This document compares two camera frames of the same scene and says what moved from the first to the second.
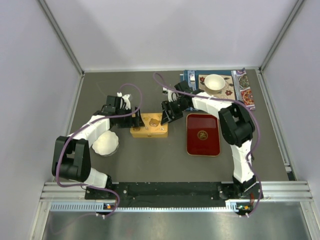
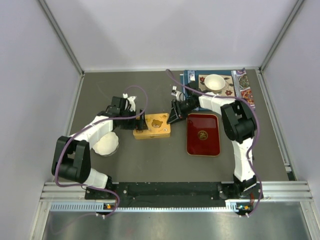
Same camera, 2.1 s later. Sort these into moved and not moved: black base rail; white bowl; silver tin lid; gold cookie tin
Moved: gold cookie tin
Not moved: silver tin lid; black base rail; white bowl
